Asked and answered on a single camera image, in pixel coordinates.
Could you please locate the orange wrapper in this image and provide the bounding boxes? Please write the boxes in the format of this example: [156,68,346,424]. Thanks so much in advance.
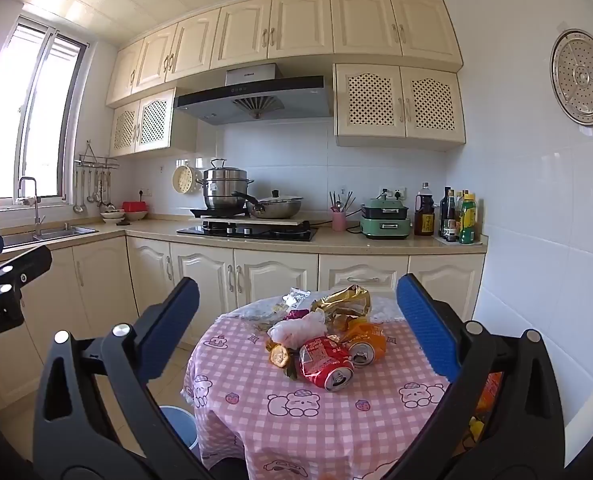
[469,371,503,413]

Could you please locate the cream base cabinets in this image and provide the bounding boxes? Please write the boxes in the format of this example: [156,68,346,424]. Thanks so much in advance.
[0,235,487,401]

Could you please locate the pink checked tablecloth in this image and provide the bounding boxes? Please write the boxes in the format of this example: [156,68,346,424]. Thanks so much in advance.
[181,292,482,480]

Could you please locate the wall utensil rack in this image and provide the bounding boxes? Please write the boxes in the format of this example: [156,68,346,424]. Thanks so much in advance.
[74,140,120,170]

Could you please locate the tall dark sauce bottle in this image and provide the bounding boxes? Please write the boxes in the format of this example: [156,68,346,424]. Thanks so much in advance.
[439,186,452,238]

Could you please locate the orange crushed can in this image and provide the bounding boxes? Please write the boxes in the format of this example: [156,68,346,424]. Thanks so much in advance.
[343,320,388,368]

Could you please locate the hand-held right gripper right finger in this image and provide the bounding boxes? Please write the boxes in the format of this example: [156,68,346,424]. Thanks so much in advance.
[386,273,564,480]

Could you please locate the green bottle yellow cap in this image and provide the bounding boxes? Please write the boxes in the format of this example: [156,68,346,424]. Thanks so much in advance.
[459,192,477,244]

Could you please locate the blue plastic bin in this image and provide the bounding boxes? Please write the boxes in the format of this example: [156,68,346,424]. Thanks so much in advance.
[159,405,200,451]

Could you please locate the green electric cooker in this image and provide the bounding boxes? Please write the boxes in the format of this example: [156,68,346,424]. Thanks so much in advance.
[359,197,411,240]

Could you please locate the red crushed can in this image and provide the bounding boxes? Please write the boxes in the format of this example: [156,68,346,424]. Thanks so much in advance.
[296,336,355,392]

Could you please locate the black glass gas stove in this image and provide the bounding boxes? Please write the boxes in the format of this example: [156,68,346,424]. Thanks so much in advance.
[176,219,319,242]

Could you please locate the cream wall cabinet row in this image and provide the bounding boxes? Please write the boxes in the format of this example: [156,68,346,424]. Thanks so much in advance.
[105,0,464,108]

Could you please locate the lattice door wall cabinet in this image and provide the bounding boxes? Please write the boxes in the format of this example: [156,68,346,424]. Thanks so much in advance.
[109,87,197,157]
[333,63,466,152]

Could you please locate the row of hanging utensils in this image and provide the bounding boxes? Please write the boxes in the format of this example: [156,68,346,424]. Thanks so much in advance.
[73,167,117,213]

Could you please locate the steel wok with lid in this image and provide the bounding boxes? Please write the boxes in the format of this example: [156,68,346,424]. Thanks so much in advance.
[231,189,304,220]

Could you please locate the steel steamer pot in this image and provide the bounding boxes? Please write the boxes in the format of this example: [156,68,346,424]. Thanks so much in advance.
[196,158,254,211]

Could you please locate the wooden board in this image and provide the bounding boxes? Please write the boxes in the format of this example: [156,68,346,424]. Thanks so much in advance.
[189,212,309,224]

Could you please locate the gold foil snack bag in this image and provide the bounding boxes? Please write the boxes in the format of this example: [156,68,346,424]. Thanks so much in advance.
[310,285,373,333]

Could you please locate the white lace cloth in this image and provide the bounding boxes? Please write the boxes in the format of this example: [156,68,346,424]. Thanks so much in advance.
[216,292,408,325]

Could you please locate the steel faucet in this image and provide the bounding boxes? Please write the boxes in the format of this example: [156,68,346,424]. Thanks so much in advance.
[17,176,47,238]

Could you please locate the dark bottle white label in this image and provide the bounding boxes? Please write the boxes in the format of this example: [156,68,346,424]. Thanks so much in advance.
[446,190,460,242]

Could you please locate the white plastic bag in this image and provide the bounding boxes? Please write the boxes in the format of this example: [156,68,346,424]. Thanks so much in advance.
[266,310,327,351]

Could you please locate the clear plastic wrapper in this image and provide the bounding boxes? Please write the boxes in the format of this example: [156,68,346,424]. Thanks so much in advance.
[236,304,287,333]

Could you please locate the white tray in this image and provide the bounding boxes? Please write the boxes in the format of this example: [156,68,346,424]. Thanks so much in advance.
[433,235,488,247]

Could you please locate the grey range hood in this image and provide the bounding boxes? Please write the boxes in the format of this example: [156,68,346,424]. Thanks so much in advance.
[173,63,334,126]

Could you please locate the silver wrapper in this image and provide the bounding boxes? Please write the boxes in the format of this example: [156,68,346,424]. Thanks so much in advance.
[281,286,311,311]

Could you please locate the steel steamer plate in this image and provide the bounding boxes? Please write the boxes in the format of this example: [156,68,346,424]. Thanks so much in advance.
[549,28,593,126]

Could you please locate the sliding window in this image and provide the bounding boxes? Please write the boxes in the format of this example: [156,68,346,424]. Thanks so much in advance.
[0,15,92,211]

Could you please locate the steel sink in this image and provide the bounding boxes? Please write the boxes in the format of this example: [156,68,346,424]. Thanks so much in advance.
[0,225,100,250]

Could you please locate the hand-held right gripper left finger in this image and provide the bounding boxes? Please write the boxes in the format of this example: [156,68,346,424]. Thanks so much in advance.
[33,276,217,480]

